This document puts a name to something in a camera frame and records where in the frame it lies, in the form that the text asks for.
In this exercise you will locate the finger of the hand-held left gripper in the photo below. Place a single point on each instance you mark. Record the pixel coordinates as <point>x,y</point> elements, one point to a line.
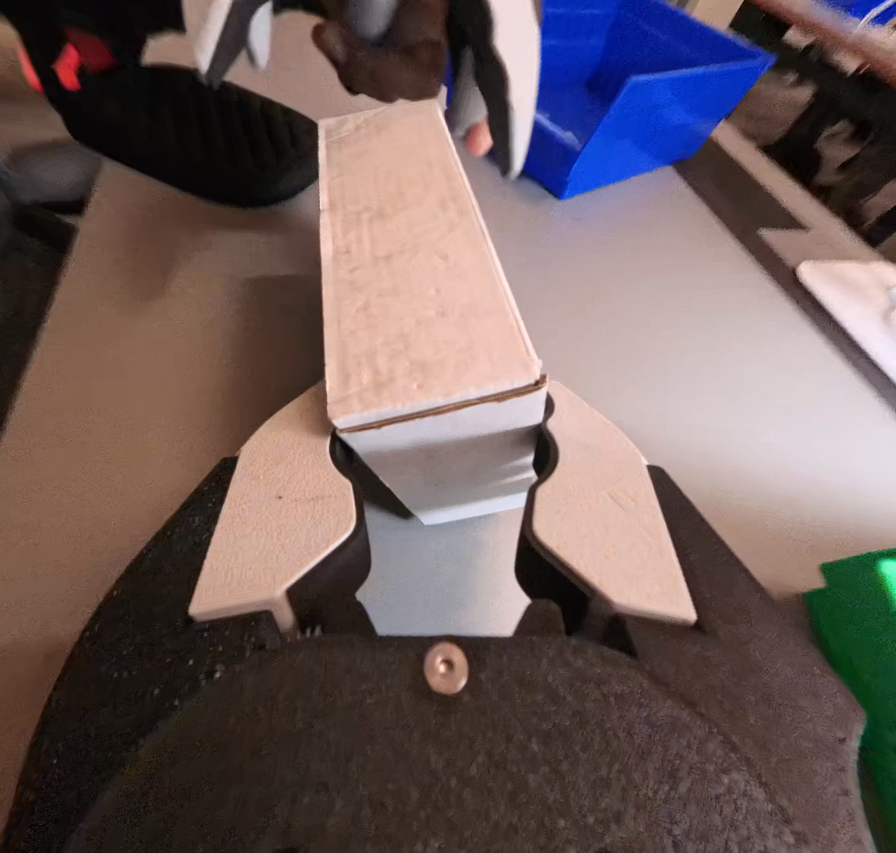
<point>521,61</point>
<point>217,12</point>

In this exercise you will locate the green plastic bin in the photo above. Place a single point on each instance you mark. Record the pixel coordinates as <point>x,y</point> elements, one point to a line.
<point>861,657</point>

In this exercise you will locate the person's left hand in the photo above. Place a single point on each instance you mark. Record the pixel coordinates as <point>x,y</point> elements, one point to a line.
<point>399,68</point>

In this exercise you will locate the black office chair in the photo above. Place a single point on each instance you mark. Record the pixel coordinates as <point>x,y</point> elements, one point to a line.
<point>196,138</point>

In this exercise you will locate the plain cardboard box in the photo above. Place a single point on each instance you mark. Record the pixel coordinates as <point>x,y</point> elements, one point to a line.
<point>413,272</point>

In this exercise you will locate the brown wooden table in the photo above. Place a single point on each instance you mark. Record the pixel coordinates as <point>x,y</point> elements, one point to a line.
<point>805,12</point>

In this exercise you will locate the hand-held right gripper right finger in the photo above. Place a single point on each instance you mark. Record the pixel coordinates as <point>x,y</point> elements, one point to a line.
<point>609,517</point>

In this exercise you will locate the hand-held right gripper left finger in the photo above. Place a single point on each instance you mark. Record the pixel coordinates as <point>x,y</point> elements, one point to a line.
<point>280,517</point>

